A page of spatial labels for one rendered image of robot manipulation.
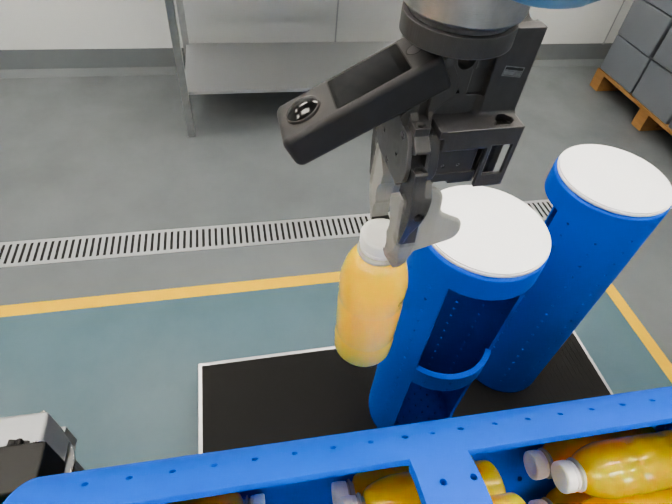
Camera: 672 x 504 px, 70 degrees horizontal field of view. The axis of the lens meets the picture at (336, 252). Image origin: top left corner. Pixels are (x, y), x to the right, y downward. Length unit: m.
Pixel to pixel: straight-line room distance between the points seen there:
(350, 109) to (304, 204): 2.28
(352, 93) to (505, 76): 0.10
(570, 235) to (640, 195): 0.18
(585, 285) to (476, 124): 1.13
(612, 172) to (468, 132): 1.07
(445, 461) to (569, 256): 0.90
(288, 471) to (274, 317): 1.59
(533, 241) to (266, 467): 0.75
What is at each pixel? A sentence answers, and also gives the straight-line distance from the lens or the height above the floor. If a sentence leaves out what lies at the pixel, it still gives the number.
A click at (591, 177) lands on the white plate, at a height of 1.04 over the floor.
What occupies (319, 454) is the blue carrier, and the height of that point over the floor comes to 1.20.
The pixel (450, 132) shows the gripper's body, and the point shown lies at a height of 1.55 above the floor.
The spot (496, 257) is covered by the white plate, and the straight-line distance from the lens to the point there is 1.01.
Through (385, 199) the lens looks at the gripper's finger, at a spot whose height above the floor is 1.45.
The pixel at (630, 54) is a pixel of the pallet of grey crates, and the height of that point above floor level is 0.35.
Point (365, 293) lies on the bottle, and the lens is 0.45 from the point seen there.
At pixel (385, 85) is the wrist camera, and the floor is 1.58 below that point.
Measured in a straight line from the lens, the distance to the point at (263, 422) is 1.71.
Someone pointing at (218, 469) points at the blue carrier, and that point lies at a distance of 0.56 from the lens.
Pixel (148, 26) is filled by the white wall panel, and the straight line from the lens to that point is 3.78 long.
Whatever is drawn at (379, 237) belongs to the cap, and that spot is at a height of 1.42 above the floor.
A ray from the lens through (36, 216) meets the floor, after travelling 2.79.
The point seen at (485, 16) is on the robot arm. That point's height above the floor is 1.63.
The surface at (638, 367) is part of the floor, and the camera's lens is 2.46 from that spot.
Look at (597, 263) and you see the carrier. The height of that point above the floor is 0.87.
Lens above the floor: 1.72
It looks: 47 degrees down
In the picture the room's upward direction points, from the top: 6 degrees clockwise
